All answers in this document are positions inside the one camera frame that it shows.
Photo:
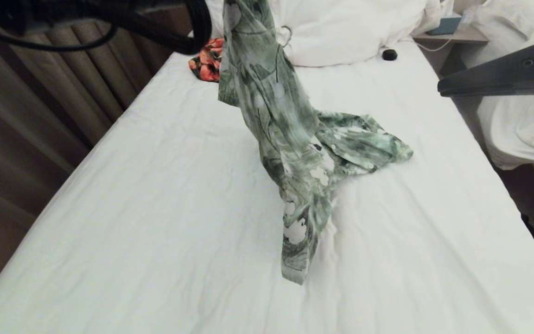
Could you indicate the green patterned shirt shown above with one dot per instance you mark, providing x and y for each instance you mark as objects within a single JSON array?
[{"x": 290, "y": 134}]

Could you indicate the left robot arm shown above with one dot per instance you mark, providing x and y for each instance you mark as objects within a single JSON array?
[{"x": 155, "y": 18}]

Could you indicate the bed with white sheet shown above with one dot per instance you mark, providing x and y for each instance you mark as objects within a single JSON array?
[{"x": 155, "y": 208}]

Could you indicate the white duvet on right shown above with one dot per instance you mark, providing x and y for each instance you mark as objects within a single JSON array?
[{"x": 517, "y": 130}]

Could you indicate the wooden nightstand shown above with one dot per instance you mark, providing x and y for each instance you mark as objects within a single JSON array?
[{"x": 457, "y": 36}]

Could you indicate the teal box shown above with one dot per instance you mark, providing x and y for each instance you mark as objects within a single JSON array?
[{"x": 445, "y": 25}]

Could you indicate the small black round object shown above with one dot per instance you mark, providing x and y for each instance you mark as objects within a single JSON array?
[{"x": 390, "y": 54}]

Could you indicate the white pillow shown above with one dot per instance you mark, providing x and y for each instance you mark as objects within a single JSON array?
[{"x": 350, "y": 32}]

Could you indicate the red floral garment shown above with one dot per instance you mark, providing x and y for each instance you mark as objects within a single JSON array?
[{"x": 207, "y": 60}]

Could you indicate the beige curtain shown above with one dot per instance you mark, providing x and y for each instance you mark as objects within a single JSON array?
[{"x": 40, "y": 102}]

